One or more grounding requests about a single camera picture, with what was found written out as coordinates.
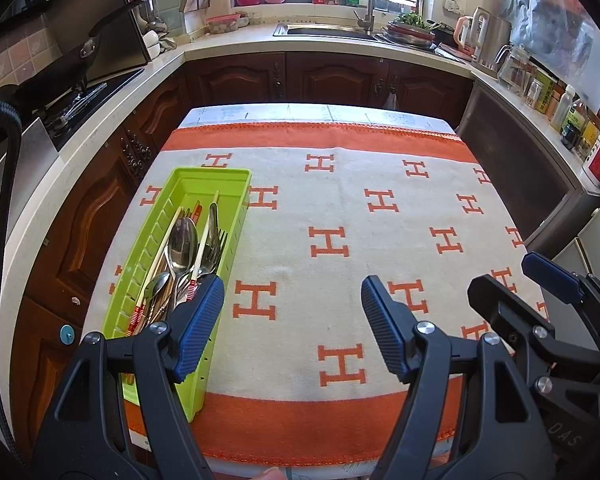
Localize white plastic bottle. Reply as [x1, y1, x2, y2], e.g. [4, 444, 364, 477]
[550, 85, 576, 131]

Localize black gas stove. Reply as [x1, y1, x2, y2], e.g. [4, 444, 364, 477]
[32, 67, 146, 153]

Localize white chopstick red bands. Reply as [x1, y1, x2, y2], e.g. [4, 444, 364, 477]
[186, 190, 221, 306]
[126, 206, 183, 336]

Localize yellow bottle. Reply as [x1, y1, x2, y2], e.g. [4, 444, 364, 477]
[580, 117, 600, 161]

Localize long steel spoon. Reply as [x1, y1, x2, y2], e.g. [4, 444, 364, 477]
[166, 217, 200, 311]

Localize clear food container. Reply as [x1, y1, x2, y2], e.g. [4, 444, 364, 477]
[205, 14, 241, 36]

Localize orange and white printed blanket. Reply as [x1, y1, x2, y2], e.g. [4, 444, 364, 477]
[82, 120, 551, 466]

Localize pale printed tablecloth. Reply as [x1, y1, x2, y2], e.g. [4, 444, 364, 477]
[180, 104, 456, 133]

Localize steel fork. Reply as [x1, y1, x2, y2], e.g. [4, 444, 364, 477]
[177, 229, 229, 306]

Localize black pan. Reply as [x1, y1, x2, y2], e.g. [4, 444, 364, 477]
[427, 20, 458, 46]

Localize clear plastic sheet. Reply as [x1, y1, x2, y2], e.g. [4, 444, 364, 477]
[510, 0, 596, 96]

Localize stacked dishes with greens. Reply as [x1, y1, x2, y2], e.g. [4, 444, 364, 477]
[380, 12, 438, 48]

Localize green packet box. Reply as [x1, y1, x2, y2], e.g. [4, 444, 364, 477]
[534, 70, 558, 113]

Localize white kitchen countertop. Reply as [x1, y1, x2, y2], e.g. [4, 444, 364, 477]
[0, 12, 600, 411]

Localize glass pitcher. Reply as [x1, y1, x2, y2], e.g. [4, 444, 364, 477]
[495, 44, 533, 93]

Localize green plastic utensil tray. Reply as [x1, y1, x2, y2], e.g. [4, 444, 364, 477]
[99, 166, 253, 423]

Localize steel splash guard plate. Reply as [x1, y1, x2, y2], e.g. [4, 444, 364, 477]
[0, 117, 61, 271]

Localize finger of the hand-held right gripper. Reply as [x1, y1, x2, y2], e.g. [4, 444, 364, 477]
[470, 275, 600, 376]
[522, 252, 600, 346]

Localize stacked white bowls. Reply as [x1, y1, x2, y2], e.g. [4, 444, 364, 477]
[142, 30, 162, 61]

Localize pink and white kettle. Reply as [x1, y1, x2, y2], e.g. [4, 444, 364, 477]
[452, 7, 486, 61]

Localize steel electric kettle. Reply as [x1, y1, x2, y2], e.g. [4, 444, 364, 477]
[475, 12, 513, 73]

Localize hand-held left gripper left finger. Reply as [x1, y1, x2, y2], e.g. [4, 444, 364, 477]
[30, 276, 225, 480]

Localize clear bottle green label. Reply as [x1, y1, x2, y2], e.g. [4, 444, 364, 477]
[562, 100, 588, 148]

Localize steel sink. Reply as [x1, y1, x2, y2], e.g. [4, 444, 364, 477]
[272, 22, 381, 41]

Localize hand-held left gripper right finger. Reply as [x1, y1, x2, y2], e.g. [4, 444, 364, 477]
[361, 276, 576, 480]

